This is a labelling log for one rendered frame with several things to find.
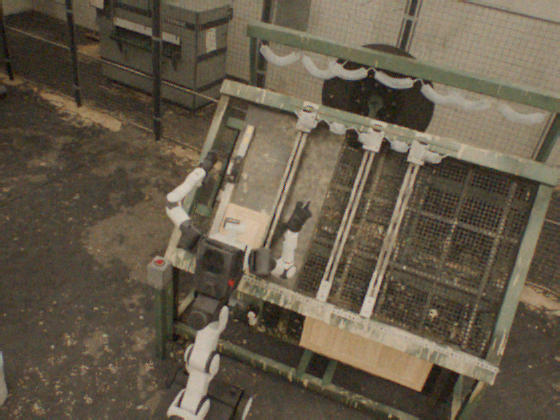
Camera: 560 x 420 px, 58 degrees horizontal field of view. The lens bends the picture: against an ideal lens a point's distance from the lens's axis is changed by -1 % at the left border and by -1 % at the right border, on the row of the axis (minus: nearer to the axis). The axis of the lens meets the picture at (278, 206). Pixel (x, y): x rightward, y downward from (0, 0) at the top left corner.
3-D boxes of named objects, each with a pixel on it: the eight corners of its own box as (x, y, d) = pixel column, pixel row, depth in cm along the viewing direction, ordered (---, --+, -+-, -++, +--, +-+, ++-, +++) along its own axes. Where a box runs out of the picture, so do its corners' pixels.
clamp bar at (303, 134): (249, 273, 335) (239, 273, 312) (306, 106, 342) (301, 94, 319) (263, 278, 332) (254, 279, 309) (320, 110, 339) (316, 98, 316)
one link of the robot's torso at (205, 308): (204, 335, 275) (212, 306, 272) (184, 326, 278) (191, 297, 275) (224, 317, 302) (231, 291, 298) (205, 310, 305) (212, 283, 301)
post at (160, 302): (155, 357, 376) (153, 284, 334) (159, 352, 381) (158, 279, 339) (162, 360, 375) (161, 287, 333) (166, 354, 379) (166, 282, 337)
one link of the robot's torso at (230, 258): (231, 311, 271) (247, 250, 264) (175, 290, 279) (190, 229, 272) (249, 295, 299) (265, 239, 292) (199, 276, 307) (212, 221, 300)
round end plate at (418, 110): (311, 139, 382) (330, 33, 337) (313, 136, 387) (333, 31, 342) (415, 169, 363) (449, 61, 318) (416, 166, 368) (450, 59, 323)
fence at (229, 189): (203, 257, 343) (201, 257, 339) (249, 126, 349) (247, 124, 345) (210, 259, 342) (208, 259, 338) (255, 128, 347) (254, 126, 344)
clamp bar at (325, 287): (314, 297, 324) (309, 299, 301) (372, 124, 331) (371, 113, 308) (329, 302, 322) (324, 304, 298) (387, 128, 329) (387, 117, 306)
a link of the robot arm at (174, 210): (161, 211, 311) (179, 235, 300) (158, 197, 301) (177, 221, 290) (178, 203, 316) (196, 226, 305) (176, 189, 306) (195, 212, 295)
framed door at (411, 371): (300, 342, 373) (299, 344, 372) (312, 288, 343) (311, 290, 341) (420, 389, 352) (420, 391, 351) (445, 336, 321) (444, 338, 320)
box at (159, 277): (147, 285, 332) (146, 265, 322) (157, 275, 342) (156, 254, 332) (163, 292, 330) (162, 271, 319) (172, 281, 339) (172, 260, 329)
